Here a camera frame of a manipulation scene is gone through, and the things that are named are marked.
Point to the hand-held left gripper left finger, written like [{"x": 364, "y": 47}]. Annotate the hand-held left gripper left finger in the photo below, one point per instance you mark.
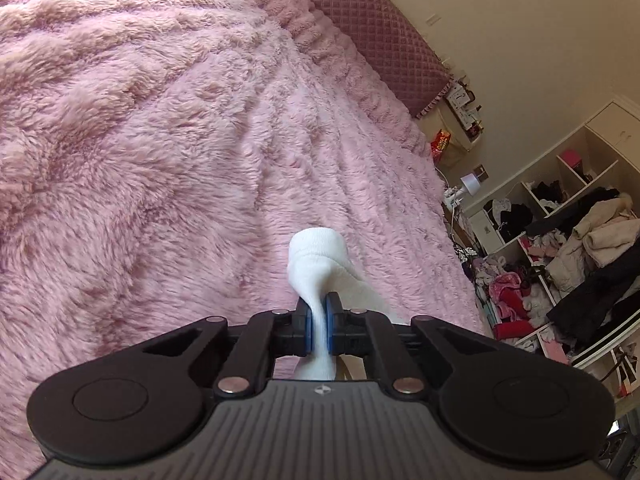
[{"x": 309, "y": 332}]

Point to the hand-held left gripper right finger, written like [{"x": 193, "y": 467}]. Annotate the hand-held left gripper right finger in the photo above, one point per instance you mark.
[{"x": 330, "y": 327}]

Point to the white sock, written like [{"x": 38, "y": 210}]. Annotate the white sock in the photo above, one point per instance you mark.
[{"x": 316, "y": 260}]

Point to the pile of pink red clothes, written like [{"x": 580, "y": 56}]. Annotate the pile of pink red clothes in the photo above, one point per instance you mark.
[{"x": 505, "y": 295}]

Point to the white power strip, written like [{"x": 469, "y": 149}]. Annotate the white power strip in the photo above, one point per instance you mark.
[{"x": 452, "y": 195}]

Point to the white table lamp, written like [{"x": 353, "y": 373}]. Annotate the white table lamp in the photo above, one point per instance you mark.
[{"x": 470, "y": 183}]

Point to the red snack bag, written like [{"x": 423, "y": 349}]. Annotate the red snack bag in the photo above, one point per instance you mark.
[{"x": 442, "y": 143}]

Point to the pink fluffy blanket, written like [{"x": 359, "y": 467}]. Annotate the pink fluffy blanket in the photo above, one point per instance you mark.
[{"x": 175, "y": 160}]

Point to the cream pillow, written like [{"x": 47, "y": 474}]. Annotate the cream pillow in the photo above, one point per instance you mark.
[{"x": 452, "y": 127}]

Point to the black coat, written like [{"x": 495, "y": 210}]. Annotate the black coat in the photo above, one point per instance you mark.
[{"x": 597, "y": 297}]

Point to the white shelf unit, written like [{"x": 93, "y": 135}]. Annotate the white shelf unit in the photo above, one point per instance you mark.
[{"x": 565, "y": 195}]

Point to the beige coat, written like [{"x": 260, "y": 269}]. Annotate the beige coat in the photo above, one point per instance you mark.
[{"x": 597, "y": 235}]

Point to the pink box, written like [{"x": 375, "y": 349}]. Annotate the pink box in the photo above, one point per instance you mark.
[{"x": 572, "y": 159}]

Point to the mauve quilted headboard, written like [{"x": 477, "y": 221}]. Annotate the mauve quilted headboard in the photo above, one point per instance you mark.
[{"x": 380, "y": 35}]

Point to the wall socket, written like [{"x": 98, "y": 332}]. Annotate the wall socket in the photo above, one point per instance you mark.
[{"x": 481, "y": 172}]

